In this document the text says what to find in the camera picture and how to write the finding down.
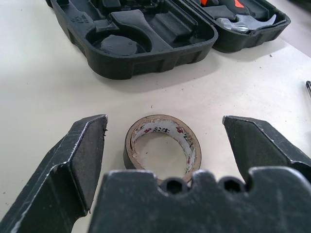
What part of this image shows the black electrical tape roll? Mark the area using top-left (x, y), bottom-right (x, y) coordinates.
top-left (123, 114), bottom-right (202, 184)

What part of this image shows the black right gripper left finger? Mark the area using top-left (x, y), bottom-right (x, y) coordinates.
top-left (0, 114), bottom-right (109, 233)

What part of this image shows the silver claw hammer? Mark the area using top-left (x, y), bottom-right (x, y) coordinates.
top-left (215, 0), bottom-right (278, 35)

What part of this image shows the black plastic tool case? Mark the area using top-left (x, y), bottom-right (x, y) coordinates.
top-left (45, 0), bottom-right (292, 80)

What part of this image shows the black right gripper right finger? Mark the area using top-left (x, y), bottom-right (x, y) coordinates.
top-left (222, 115), bottom-right (311, 183)

